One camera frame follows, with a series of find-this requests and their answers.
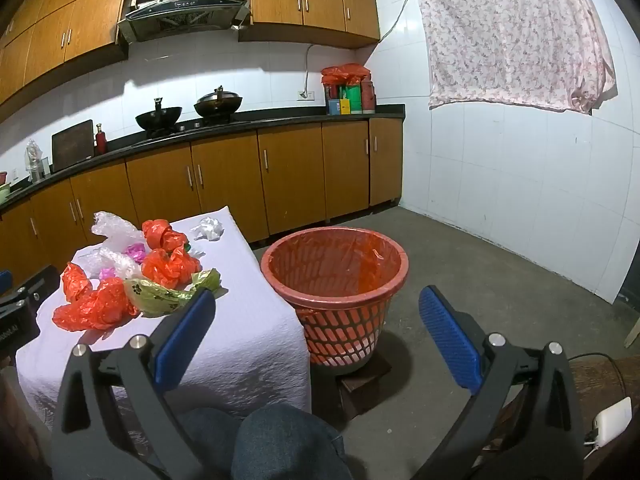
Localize clear plastic bottle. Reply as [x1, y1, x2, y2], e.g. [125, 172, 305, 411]
[26, 139, 46, 184]

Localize white power adapter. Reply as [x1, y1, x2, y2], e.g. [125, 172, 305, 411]
[592, 397, 634, 449]

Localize dark wooden stool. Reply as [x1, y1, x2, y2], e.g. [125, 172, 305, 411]
[312, 345, 394, 419]

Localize black cable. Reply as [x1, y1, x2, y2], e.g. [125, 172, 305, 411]
[570, 352, 627, 402]

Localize person's jeans leg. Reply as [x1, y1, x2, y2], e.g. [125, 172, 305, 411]
[175, 405, 354, 480]

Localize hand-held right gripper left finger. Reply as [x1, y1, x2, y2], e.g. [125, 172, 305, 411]
[51, 287, 217, 480]

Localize pink plastic bag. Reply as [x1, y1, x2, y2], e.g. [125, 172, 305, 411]
[100, 242, 146, 281]

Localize small clear plastic bag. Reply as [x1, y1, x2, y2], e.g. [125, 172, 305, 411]
[190, 216, 226, 242]

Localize orange bin liner bag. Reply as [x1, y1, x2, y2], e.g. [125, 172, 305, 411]
[266, 230, 402, 297]

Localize black wok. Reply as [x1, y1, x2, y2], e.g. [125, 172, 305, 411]
[135, 97, 183, 132]

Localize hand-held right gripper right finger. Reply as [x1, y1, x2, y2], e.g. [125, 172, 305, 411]
[415, 285, 586, 480]

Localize table with white cloth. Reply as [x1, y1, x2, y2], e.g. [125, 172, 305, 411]
[15, 205, 313, 431]

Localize white power cable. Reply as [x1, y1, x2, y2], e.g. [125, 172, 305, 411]
[304, 42, 327, 94]

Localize black countertop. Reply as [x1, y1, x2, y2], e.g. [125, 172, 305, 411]
[0, 104, 406, 207]

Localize steel range hood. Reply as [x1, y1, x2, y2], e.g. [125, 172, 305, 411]
[117, 0, 251, 43]

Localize gas stove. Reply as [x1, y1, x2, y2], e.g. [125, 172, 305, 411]
[145, 117, 251, 137]

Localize red plastic waste basket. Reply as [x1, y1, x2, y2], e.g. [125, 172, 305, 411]
[260, 227, 408, 367]

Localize black pot with lid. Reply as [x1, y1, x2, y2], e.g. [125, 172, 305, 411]
[194, 86, 244, 119]

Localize wooden base cabinets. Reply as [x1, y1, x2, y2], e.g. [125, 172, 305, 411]
[0, 117, 404, 281]

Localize orange bag over containers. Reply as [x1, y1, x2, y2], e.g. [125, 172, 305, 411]
[321, 63, 372, 87]

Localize pink floral cloth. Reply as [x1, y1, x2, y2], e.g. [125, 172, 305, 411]
[405, 0, 619, 114]

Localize dark wooden bench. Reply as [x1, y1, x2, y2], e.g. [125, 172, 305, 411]
[500, 355, 640, 480]

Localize pale green printed plastic bag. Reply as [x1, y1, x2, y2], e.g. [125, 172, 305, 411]
[124, 268, 222, 318]

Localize dark cutting board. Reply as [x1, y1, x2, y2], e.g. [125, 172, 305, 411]
[51, 120, 96, 174]

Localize orange plastic bag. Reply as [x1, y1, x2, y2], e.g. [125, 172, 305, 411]
[61, 262, 96, 304]
[141, 247, 203, 290]
[142, 219, 189, 252]
[52, 277, 142, 332]

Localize clear bubble wrap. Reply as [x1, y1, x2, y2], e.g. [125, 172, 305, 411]
[91, 211, 146, 253]

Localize wooden wall cabinet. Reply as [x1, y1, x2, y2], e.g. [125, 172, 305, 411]
[239, 0, 382, 49]
[0, 0, 133, 107]

